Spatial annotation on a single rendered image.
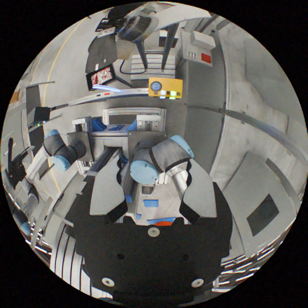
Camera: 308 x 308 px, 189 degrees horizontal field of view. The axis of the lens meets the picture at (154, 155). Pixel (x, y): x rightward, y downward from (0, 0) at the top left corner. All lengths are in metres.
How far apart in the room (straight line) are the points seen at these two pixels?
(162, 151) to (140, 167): 0.10
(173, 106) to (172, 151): 1.27
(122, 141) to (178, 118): 1.10
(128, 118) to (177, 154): 1.14
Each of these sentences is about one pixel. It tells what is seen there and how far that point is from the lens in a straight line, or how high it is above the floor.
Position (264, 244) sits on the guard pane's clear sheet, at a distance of 0.59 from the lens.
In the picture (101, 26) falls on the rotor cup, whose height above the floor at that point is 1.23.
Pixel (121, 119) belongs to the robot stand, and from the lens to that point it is 1.47.
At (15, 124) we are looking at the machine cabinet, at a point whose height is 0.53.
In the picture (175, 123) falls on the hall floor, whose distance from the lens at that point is 1.65.
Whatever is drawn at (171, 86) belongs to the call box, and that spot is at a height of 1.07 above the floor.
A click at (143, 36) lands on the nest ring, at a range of 0.65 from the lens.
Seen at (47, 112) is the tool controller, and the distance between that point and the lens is 0.96.
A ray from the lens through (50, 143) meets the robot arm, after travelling 0.68.
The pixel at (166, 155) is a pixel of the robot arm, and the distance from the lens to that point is 0.39.
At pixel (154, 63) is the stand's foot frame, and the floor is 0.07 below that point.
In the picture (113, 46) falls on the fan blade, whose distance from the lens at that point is 0.53.
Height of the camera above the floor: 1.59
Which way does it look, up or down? 61 degrees down
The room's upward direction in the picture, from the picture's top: 179 degrees counter-clockwise
